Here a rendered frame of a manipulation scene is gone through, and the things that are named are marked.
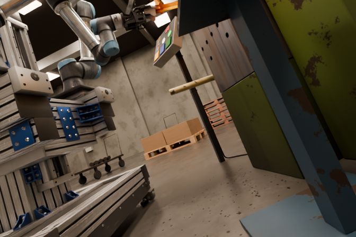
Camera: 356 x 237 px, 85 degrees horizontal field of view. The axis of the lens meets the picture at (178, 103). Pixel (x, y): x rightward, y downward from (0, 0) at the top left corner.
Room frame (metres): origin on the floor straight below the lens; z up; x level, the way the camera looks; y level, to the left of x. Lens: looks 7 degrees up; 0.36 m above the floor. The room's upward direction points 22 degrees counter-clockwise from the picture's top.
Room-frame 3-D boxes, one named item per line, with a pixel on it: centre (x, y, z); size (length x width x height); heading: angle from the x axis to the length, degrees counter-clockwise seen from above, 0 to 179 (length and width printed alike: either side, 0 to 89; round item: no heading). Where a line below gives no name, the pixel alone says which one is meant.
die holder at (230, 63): (1.05, -0.58, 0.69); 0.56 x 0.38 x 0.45; 102
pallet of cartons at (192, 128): (4.40, 0.37, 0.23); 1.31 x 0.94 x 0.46; 74
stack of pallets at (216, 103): (6.04, -1.15, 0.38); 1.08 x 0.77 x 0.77; 79
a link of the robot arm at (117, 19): (0.92, 0.13, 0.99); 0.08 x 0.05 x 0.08; 12
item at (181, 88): (1.37, -0.19, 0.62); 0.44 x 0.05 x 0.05; 102
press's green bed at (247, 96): (1.05, -0.58, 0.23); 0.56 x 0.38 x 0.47; 102
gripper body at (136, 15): (0.94, 0.05, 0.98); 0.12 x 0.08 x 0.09; 102
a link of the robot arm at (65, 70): (1.21, 0.58, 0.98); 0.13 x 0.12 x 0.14; 145
